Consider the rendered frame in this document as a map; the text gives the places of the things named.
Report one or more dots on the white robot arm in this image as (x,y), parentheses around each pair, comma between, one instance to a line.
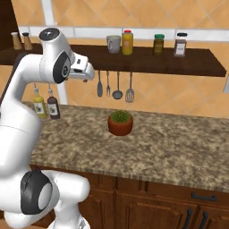
(21,140)

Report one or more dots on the dark wooden wall cabinet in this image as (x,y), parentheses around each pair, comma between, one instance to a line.
(6,23)

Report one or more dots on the black-lidded spice jar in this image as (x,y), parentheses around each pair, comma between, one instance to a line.
(180,46)

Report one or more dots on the dark wooden wall shelf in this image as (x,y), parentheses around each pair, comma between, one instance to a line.
(167,62)

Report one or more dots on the green-lidded spice jar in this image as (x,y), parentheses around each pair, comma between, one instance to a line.
(158,45)

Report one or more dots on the potted green plant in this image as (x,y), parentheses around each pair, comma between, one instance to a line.
(120,124)

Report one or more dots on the yellow oil bottle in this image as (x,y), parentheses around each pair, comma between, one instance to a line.
(39,107)

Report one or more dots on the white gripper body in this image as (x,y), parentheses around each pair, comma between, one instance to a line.
(88,69)

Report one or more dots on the grey mug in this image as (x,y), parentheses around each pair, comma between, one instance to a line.
(114,44)

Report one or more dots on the yellow bottle with red cap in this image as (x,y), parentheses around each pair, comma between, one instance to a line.
(127,43)

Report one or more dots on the dark-topped brown shaker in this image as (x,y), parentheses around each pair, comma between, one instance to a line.
(27,42)

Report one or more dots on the wooden cabinet door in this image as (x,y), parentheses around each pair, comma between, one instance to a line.
(149,213)
(219,219)
(100,208)

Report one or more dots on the narrow wooden drawer front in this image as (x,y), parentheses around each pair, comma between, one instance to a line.
(103,181)
(131,185)

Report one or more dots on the hanging grey ladle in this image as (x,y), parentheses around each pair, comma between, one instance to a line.
(117,94)

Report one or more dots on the wide wooden drawer front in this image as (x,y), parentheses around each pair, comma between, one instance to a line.
(179,195)

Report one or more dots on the white-topped brown shaker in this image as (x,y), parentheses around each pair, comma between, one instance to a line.
(16,41)

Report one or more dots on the hanging grey fork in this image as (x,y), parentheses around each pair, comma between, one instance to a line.
(108,87)

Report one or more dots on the dark sauce bottle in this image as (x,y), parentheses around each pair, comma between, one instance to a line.
(53,108)

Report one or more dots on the hanging grey slotted spatula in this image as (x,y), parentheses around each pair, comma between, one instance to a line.
(129,96)

